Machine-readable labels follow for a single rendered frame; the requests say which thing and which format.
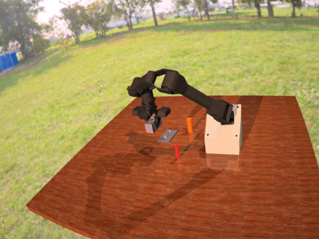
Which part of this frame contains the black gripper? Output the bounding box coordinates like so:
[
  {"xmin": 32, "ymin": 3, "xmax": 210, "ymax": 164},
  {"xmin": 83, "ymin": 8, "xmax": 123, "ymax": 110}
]
[{"xmin": 132, "ymin": 97, "xmax": 171, "ymax": 127}]

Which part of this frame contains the orange cylinder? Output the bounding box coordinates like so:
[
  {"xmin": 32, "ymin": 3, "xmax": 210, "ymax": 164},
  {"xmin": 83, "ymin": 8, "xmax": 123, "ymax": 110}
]
[{"xmin": 186, "ymin": 118, "xmax": 193, "ymax": 133}]

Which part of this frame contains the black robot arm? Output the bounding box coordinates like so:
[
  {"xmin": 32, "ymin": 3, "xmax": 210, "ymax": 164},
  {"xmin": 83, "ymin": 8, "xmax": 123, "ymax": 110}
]
[{"xmin": 127, "ymin": 68, "xmax": 234, "ymax": 125}]

